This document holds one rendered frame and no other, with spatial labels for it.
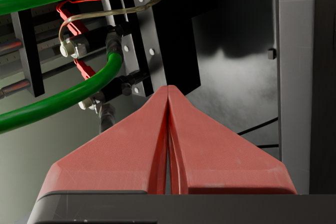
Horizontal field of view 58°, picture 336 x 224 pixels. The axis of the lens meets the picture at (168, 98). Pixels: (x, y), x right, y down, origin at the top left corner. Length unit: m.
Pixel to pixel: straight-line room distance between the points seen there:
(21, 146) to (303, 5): 0.61
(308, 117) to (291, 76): 0.05
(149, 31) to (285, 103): 0.22
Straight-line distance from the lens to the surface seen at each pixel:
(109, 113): 0.38
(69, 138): 0.79
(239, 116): 0.62
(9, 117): 0.25
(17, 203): 0.80
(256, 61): 0.55
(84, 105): 0.44
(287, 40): 0.37
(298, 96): 0.39
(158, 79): 0.49
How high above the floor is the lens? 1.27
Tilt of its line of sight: 36 degrees down
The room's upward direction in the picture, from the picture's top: 122 degrees counter-clockwise
